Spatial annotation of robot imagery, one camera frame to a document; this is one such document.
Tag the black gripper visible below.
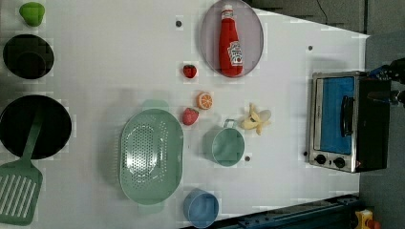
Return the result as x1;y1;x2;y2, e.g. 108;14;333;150
367;58;405;107

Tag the peeled toy banana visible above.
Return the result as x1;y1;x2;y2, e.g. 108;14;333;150
241;103;271;135

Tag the silver black toaster oven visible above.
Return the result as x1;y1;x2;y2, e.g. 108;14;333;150
309;72;391;173

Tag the yellow red object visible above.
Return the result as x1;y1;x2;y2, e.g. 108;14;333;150
355;210;381;229

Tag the grey round plate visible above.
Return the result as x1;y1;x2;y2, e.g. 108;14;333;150
200;0;264;77

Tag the red ketchup bottle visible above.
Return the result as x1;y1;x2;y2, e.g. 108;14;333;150
219;4;244;77

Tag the orange slice toy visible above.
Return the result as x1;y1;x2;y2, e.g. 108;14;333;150
196;93;213;110

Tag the large pink-red strawberry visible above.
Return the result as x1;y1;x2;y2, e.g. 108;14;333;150
182;108;200;126

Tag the small red strawberry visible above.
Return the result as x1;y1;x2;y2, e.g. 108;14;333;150
182;65;198;78

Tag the blue cup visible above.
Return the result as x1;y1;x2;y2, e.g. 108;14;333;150
183;188;219;229

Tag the green perforated colander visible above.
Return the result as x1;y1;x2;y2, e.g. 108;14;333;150
119;99;183;215

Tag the small black bowl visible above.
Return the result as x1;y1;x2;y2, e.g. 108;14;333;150
3;34;54;79

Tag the green toy pepper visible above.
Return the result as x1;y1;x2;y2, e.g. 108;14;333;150
19;2;46;27

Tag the large black bowl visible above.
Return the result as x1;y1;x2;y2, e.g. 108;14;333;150
0;94;72;159

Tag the green slotted spatula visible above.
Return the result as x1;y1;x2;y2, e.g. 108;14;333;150
0;109;43;226

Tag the black cable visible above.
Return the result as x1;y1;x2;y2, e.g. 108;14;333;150
315;0;329;26

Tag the blue metal frame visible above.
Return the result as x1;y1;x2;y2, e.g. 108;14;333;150
181;194;361;229

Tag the green cup with handle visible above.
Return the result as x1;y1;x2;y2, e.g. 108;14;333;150
202;119;245;167

